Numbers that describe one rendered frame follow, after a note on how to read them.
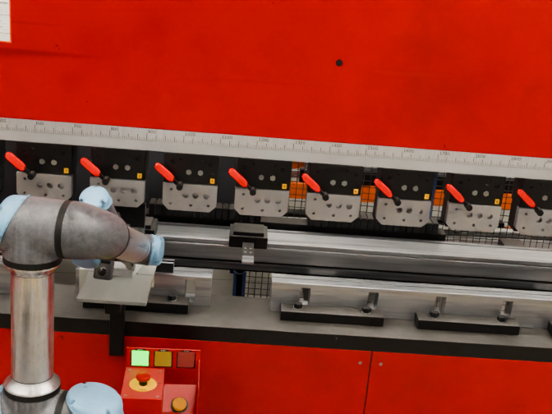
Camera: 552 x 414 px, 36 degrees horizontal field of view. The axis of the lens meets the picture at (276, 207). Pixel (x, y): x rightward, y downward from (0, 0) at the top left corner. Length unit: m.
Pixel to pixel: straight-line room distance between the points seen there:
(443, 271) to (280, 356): 0.66
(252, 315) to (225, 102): 0.63
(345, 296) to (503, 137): 0.64
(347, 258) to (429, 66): 0.74
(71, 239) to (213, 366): 0.92
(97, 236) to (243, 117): 0.76
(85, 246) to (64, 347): 0.85
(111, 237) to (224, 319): 0.82
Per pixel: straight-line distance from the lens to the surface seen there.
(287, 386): 2.52
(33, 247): 1.72
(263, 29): 2.28
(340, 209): 2.41
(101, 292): 2.32
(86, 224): 1.69
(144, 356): 2.39
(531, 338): 2.63
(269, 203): 2.39
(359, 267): 2.78
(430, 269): 2.82
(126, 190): 2.41
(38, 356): 1.84
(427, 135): 2.39
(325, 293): 2.52
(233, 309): 2.53
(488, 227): 2.51
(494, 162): 2.45
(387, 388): 2.56
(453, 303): 2.60
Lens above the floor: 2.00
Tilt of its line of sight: 19 degrees down
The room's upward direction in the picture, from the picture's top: 5 degrees clockwise
